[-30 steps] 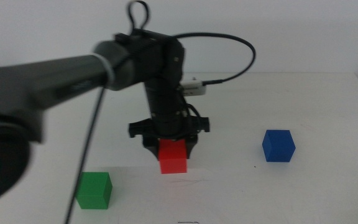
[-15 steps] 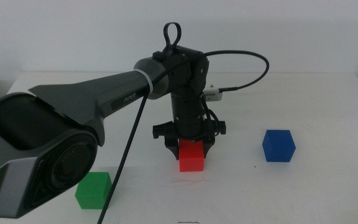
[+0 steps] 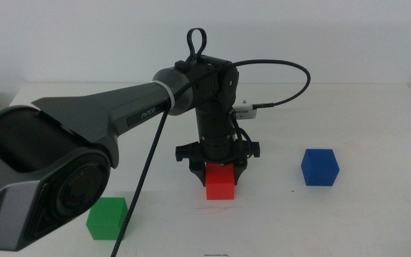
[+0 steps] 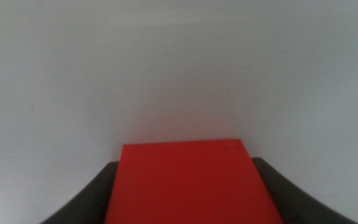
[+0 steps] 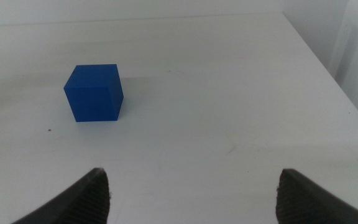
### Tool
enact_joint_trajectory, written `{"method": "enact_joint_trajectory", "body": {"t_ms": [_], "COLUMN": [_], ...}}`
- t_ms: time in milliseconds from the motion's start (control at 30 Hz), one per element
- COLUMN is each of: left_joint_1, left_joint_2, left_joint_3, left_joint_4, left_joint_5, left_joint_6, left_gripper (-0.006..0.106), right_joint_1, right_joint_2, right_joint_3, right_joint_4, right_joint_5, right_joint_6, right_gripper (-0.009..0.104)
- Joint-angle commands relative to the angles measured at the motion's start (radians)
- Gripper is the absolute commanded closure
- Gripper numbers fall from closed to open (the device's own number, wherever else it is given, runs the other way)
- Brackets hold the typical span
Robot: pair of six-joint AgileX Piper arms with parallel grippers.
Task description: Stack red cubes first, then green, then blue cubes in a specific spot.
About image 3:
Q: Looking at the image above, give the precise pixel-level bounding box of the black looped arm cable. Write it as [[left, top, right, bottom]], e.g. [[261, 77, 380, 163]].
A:
[[185, 27, 208, 62]]

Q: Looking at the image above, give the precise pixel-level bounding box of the thin black gripper wire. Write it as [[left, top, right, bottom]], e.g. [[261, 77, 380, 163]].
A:
[[230, 109, 254, 160]]

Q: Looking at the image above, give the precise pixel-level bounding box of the red cube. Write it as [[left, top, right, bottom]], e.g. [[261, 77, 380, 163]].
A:
[[205, 163, 235, 201]]

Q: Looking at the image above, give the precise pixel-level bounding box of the black braided camera cable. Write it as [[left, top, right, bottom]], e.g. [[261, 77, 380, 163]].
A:
[[110, 59, 312, 257]]

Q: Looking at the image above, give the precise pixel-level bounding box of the blue cube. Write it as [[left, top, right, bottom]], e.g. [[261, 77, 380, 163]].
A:
[[300, 148, 340, 187]]

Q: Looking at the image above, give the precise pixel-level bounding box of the green cube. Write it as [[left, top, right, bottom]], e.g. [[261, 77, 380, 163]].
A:
[[86, 197, 128, 241]]

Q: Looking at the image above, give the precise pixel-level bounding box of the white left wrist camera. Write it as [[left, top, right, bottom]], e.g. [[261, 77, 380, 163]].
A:
[[233, 101, 258, 121]]

